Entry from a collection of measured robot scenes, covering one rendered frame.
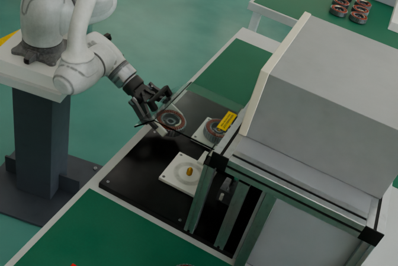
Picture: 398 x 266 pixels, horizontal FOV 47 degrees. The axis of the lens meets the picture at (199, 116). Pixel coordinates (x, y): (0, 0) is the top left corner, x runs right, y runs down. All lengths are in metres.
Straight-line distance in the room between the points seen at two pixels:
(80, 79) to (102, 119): 1.43
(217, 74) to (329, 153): 1.04
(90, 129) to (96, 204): 1.40
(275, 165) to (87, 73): 0.66
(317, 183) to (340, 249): 0.17
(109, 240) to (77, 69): 0.52
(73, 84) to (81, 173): 1.13
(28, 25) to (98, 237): 0.85
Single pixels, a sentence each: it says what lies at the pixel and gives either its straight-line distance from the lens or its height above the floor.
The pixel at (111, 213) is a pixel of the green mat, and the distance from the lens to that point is 1.43.
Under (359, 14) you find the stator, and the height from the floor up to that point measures 0.78.
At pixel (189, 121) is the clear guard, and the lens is 1.29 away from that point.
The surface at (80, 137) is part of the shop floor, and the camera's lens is 2.76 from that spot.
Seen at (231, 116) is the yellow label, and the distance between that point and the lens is 1.35.
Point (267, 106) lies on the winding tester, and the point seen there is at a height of 1.23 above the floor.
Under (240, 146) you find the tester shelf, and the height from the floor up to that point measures 1.11.
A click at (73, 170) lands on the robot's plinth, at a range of 2.55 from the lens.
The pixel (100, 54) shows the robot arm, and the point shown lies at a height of 1.03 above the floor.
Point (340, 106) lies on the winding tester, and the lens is 1.10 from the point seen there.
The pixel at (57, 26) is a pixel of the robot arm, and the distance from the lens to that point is 1.83.
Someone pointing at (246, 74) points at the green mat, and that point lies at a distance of 2.17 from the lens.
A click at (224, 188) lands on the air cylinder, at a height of 0.82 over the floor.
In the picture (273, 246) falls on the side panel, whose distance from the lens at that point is 1.30.
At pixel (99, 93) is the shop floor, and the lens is 3.09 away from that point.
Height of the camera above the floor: 1.87
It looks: 38 degrees down
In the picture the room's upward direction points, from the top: 16 degrees clockwise
